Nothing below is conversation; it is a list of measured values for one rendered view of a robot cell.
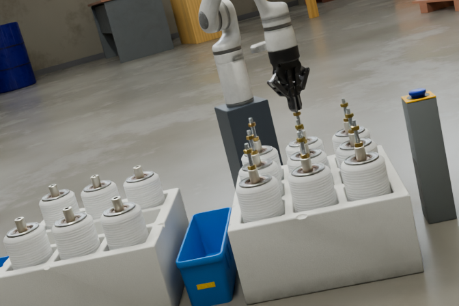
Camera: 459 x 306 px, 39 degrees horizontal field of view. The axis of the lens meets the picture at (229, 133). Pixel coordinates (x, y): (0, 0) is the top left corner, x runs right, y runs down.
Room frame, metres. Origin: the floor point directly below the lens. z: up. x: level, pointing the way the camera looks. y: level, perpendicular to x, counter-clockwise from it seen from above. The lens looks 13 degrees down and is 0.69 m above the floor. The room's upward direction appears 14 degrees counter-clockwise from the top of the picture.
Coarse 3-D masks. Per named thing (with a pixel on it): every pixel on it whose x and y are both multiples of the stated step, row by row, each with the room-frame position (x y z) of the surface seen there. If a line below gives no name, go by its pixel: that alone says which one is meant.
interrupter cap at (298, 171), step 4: (312, 164) 1.40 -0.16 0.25; (316, 164) 1.39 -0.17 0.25; (320, 164) 1.38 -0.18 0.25; (296, 168) 1.40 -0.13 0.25; (300, 168) 1.39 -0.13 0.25; (316, 168) 1.37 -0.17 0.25; (320, 168) 1.36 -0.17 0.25; (324, 168) 1.36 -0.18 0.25; (292, 172) 1.37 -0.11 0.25; (296, 172) 1.37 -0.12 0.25; (300, 172) 1.37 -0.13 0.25; (304, 172) 1.36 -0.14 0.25; (308, 172) 1.35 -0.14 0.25; (312, 172) 1.34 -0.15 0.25; (316, 172) 1.33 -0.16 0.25; (296, 176) 1.35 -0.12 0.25; (300, 176) 1.34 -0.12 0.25; (304, 176) 1.34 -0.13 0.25
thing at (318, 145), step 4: (320, 140) 1.59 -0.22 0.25; (312, 144) 1.57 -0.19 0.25; (316, 144) 1.57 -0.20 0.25; (320, 144) 1.58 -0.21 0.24; (288, 148) 1.59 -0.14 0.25; (292, 148) 1.58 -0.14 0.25; (296, 148) 1.57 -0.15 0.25; (320, 148) 1.57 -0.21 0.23; (288, 152) 1.59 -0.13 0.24; (292, 152) 1.57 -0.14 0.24; (288, 156) 1.59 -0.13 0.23
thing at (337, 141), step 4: (364, 132) 1.56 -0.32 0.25; (368, 132) 1.57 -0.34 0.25; (360, 136) 1.55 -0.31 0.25; (364, 136) 1.55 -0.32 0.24; (368, 136) 1.56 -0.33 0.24; (332, 140) 1.59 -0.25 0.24; (336, 140) 1.57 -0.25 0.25; (340, 140) 1.56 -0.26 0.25; (344, 140) 1.55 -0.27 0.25; (336, 144) 1.57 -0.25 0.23; (336, 148) 1.57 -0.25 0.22; (336, 156) 1.59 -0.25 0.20
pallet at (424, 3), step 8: (416, 0) 5.71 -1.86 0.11; (424, 0) 5.55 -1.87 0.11; (432, 0) 5.44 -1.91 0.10; (440, 0) 5.35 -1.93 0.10; (448, 0) 5.26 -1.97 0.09; (456, 0) 5.17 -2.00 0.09; (424, 8) 5.56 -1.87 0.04; (432, 8) 5.55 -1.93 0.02; (440, 8) 5.57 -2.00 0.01; (456, 8) 5.18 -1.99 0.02
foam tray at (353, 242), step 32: (288, 192) 1.47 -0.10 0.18; (256, 224) 1.32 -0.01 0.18; (288, 224) 1.30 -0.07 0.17; (320, 224) 1.29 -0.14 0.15; (352, 224) 1.28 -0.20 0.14; (384, 224) 1.28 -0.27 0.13; (256, 256) 1.31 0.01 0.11; (288, 256) 1.30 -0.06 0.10; (320, 256) 1.30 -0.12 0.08; (352, 256) 1.29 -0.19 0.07; (384, 256) 1.28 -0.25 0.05; (416, 256) 1.27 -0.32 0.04; (256, 288) 1.32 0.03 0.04; (288, 288) 1.31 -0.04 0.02; (320, 288) 1.30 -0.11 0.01
